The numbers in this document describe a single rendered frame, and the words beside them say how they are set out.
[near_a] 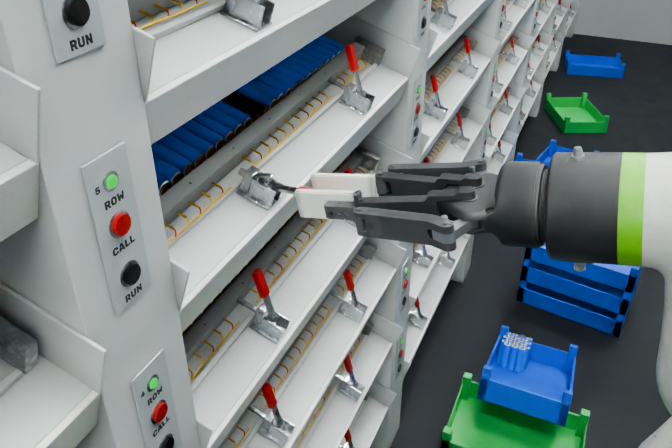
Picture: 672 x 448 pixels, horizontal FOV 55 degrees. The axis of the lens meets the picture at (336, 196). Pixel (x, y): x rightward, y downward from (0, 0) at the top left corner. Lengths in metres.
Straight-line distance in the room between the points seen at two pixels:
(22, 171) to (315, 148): 0.45
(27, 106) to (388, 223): 0.31
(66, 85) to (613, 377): 1.69
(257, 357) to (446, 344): 1.15
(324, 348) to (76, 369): 0.59
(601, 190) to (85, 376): 0.41
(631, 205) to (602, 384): 1.38
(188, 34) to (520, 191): 0.30
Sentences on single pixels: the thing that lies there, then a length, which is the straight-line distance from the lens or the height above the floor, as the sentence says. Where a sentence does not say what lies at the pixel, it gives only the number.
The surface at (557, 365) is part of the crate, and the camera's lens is 1.88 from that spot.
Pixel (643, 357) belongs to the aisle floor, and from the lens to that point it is 2.00.
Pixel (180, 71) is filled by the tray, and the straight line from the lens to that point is 0.51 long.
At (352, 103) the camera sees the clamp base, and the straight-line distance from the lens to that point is 0.89.
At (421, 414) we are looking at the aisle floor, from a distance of 1.70.
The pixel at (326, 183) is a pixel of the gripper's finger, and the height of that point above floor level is 0.96.
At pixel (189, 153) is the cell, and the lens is 0.70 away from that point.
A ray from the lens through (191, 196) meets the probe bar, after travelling 0.65.
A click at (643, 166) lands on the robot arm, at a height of 1.05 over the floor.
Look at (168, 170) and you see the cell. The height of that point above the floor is 0.98.
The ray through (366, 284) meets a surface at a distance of 1.17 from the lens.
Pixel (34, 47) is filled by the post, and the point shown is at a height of 1.18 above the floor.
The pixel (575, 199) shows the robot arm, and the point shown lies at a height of 1.03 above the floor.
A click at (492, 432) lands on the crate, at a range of 1.69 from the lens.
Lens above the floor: 1.29
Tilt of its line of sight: 31 degrees down
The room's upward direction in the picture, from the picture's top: straight up
